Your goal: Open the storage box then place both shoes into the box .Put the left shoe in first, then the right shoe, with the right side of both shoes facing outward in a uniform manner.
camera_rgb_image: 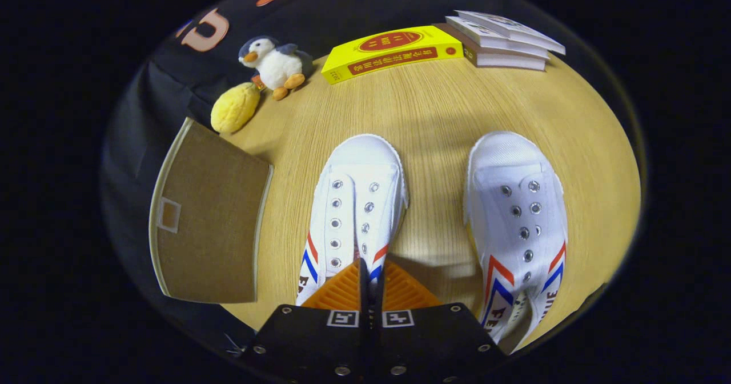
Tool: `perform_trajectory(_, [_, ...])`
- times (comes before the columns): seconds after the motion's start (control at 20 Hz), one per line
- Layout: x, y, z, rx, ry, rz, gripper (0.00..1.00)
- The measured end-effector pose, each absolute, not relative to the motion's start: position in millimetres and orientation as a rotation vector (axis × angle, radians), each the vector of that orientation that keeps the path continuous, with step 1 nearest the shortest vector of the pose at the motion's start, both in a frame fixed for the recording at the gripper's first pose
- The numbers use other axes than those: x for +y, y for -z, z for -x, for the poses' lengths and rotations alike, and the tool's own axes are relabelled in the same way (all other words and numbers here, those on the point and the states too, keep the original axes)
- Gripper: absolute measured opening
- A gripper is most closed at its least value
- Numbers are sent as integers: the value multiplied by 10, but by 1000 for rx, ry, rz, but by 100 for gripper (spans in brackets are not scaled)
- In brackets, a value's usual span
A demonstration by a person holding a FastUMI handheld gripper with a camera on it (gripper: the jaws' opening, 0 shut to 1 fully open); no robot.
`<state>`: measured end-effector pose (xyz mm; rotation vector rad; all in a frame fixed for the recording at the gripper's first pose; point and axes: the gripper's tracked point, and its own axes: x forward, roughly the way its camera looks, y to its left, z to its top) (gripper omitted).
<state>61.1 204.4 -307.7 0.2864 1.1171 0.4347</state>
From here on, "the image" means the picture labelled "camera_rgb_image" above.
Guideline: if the yellow round plush toy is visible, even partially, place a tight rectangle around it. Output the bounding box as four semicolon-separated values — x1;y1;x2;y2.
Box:
210;82;262;134

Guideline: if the white canvas shoe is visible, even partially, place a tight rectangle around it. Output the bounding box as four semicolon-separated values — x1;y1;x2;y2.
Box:
295;134;409;306
464;131;569;355

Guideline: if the penguin plush toy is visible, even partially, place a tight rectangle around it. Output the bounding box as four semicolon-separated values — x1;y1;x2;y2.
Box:
238;35;314;101

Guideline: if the yellow book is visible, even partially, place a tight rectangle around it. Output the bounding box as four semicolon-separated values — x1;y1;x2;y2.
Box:
321;25;464;85

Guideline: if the brown book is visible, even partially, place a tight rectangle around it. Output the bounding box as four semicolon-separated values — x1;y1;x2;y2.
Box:
432;23;547;71

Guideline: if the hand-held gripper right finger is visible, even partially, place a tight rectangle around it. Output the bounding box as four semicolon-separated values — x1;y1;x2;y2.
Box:
370;258;506;384

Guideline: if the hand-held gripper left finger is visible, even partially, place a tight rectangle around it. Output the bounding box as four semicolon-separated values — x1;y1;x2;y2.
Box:
246;258;371;384

